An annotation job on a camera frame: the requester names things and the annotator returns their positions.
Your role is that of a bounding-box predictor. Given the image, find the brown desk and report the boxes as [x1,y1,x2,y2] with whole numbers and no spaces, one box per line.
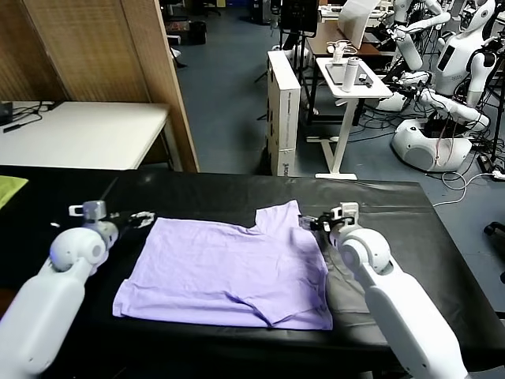
[305,23,397,127]

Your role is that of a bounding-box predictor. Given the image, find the tall white cardboard box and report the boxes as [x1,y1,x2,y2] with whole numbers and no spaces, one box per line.
[266,51,301,178]

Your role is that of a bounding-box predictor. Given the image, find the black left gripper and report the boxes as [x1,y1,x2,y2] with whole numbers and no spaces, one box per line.
[112,212,157,238]

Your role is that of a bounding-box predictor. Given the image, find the small white desk device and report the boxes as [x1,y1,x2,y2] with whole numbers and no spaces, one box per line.
[326,39,358,63]

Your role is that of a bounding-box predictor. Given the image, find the white humanoid robot black shoulders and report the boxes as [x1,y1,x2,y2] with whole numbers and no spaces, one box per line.
[390,0,505,174]

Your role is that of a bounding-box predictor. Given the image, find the black screen on tripod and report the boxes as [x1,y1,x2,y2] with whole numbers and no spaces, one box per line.
[254,0,320,122]

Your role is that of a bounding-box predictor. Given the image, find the black trash bin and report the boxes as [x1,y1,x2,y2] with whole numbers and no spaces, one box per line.
[190,22,208,47]

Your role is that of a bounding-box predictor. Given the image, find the black chair wheel base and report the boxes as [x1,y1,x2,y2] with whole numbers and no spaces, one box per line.
[483,222,505,285]

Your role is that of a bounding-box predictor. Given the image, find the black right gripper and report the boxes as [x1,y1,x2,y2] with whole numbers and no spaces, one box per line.
[298,215,336,242]

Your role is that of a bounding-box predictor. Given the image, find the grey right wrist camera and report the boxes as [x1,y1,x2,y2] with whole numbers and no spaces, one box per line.
[330,202,361,227]

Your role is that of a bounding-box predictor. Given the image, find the black cable with adapter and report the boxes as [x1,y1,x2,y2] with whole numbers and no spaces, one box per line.
[11,99,62,121]

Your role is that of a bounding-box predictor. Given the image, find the glossy black table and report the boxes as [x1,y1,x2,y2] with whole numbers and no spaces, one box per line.
[0,165,119,289]

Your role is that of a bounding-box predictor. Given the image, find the grey tablet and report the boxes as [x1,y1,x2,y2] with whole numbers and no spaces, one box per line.
[325,63,376,86]

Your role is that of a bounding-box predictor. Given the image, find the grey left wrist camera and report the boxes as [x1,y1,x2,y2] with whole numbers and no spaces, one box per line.
[69,200,108,222]

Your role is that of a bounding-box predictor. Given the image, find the white drink bottle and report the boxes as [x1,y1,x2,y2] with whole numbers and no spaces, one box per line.
[341,57,361,93]

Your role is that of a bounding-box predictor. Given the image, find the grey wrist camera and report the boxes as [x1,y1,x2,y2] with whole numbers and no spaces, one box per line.
[69,200,108,222]
[330,202,361,227]

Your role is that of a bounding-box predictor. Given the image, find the white standing side desk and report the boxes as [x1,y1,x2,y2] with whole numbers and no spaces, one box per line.
[306,57,394,182]

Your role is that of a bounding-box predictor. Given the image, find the purple t-shirt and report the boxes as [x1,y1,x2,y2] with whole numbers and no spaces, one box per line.
[112,200,335,331]

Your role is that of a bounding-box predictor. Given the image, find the wooden partition screen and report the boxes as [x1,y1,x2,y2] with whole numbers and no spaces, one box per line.
[0,0,200,174]

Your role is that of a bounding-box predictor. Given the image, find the power strip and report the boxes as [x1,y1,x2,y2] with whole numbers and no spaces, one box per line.
[476,155,505,179]

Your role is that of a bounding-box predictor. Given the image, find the white floor cable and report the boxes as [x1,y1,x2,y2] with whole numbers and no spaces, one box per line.
[432,169,498,208]

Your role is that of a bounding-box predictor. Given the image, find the white table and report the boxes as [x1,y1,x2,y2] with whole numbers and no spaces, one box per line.
[0,100,183,172]

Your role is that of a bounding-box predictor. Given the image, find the white curved panel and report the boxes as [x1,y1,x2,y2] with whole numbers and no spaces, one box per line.
[336,0,383,51]

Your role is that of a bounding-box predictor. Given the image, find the yellow-green cloth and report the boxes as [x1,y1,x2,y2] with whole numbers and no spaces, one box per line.
[0,175,30,211]

